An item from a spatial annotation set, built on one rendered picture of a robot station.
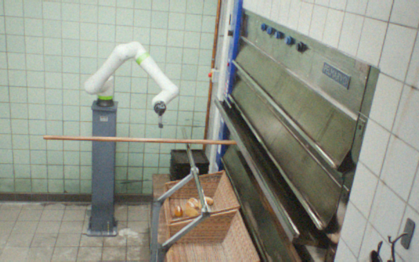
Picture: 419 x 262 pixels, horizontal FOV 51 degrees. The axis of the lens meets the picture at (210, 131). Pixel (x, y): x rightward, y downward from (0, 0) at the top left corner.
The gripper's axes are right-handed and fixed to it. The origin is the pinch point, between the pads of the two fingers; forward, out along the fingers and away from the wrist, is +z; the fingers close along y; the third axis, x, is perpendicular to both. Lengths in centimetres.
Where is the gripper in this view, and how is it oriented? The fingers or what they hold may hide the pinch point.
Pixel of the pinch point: (161, 118)
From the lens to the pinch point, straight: 306.9
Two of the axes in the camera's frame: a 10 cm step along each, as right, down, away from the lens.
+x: -9.8, -0.4, -1.8
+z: 1.5, 3.6, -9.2
